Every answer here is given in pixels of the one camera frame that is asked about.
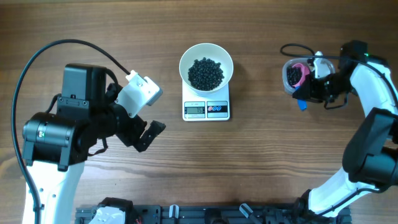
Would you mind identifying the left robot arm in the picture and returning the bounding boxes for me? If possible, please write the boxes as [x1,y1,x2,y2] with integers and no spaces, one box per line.
[22,63,165,223]

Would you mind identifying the pink scoop blue handle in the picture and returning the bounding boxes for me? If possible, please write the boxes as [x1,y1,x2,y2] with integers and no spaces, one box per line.
[292,63,310,111]

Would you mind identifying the black beans in bowl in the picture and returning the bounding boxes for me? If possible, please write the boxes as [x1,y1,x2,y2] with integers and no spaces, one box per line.
[188,57,224,91]

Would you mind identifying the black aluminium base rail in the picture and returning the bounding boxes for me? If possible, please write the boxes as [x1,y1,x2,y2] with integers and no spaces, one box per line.
[74,203,352,224]

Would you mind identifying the white ceramic bowl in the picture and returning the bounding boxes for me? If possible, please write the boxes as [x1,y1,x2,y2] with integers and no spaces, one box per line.
[179,43,234,95]

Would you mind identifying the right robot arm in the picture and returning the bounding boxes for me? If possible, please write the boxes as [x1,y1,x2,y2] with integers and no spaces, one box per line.
[291,40,397,223]

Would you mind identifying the left black camera cable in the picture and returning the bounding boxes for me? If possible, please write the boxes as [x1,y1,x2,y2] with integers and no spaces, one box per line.
[11,39,131,224]

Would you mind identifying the white digital kitchen scale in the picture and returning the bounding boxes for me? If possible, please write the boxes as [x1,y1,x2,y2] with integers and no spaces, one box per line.
[182,83,231,121]

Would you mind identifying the clear plastic container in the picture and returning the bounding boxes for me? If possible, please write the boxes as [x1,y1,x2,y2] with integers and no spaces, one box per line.
[282,58,336,95]

